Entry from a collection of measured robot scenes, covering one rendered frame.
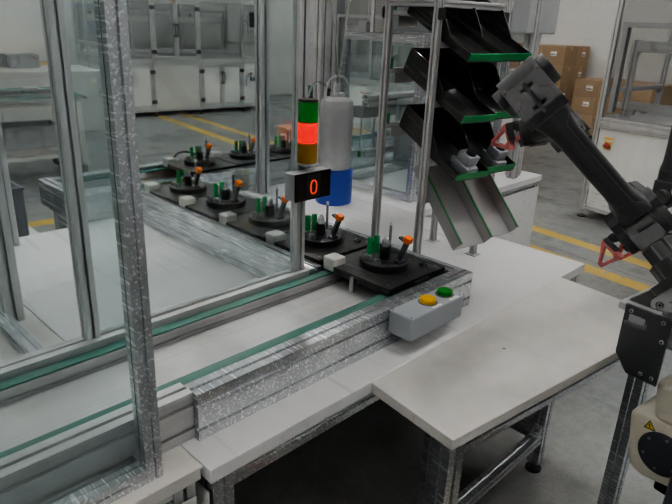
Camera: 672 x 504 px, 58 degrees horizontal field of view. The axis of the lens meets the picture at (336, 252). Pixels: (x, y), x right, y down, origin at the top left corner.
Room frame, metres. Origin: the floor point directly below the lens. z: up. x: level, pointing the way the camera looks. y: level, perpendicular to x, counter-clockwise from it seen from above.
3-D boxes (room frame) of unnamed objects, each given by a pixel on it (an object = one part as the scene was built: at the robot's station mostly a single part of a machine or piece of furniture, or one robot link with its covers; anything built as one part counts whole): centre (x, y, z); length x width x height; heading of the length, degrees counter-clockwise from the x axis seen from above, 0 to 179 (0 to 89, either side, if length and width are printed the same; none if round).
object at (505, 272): (1.88, 0.18, 0.84); 1.50 x 1.41 x 0.03; 136
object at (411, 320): (1.36, -0.23, 0.93); 0.21 x 0.07 x 0.06; 136
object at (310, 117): (1.51, 0.08, 1.38); 0.05 x 0.05 x 0.05
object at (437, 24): (1.91, -0.30, 1.26); 0.36 x 0.21 x 0.80; 136
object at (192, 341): (1.37, 0.09, 0.91); 0.84 x 0.28 x 0.10; 136
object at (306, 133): (1.51, 0.08, 1.33); 0.05 x 0.05 x 0.05
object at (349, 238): (1.75, 0.05, 1.01); 0.24 x 0.24 x 0.13; 46
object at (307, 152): (1.51, 0.08, 1.28); 0.05 x 0.05 x 0.05
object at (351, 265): (1.57, -0.13, 0.96); 0.24 x 0.24 x 0.02; 46
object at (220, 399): (1.26, -0.05, 0.91); 0.89 x 0.06 x 0.11; 136
